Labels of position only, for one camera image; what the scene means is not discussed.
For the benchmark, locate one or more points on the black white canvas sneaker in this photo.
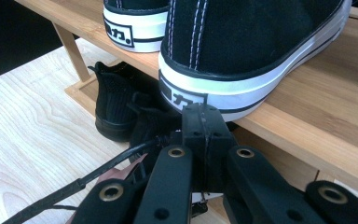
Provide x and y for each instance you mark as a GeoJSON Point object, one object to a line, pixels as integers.
{"type": "Point", "coordinates": [136, 29]}
{"type": "Point", "coordinates": [245, 40]}

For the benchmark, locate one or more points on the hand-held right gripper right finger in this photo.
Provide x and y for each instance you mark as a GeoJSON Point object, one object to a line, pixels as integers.
{"type": "Point", "coordinates": [219, 137]}

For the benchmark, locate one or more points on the wooden shoe rack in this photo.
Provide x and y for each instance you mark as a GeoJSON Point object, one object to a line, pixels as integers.
{"type": "Point", "coordinates": [323, 102]}

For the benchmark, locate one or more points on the black slip-on shoe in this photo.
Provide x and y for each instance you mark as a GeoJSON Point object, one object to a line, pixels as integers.
{"type": "Point", "coordinates": [115, 99]}

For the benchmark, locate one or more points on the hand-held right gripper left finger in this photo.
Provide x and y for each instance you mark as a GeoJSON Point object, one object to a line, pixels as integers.
{"type": "Point", "coordinates": [195, 127]}

